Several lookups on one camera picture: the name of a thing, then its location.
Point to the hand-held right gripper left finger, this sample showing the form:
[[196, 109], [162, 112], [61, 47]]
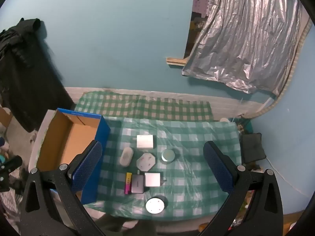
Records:
[[88, 167]]

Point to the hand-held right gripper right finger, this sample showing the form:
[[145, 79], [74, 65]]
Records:
[[217, 169]]

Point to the blue cardboard box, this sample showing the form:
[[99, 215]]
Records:
[[73, 137]]

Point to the white oval case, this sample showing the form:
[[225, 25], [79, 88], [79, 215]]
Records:
[[126, 156]]

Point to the grey round tin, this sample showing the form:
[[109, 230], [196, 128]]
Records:
[[168, 156]]

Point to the grey power adapter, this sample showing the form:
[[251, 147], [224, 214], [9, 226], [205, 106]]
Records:
[[137, 184]]

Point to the white octagonal device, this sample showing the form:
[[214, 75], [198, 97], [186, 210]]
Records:
[[146, 162]]

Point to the white cube power adapter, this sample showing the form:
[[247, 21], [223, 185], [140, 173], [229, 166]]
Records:
[[152, 179]]

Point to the white round disc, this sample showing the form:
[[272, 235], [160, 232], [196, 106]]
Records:
[[155, 205]]

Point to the light green checked tablecloth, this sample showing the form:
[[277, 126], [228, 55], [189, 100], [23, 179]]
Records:
[[192, 177]]

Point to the black cushion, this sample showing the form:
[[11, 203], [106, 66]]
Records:
[[253, 147]]

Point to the black metal stand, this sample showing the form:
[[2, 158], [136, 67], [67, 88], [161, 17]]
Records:
[[11, 164]]

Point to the dark green checked cloth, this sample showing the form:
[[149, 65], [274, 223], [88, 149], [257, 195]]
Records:
[[147, 108]]

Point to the striped grey cloth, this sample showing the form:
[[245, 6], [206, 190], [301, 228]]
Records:
[[9, 201]]

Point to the black hanging jacket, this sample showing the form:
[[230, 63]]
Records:
[[24, 78]]

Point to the wooden plank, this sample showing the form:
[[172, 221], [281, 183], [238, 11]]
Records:
[[176, 62]]

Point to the silver foil curtain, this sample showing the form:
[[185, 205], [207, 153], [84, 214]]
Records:
[[246, 41]]

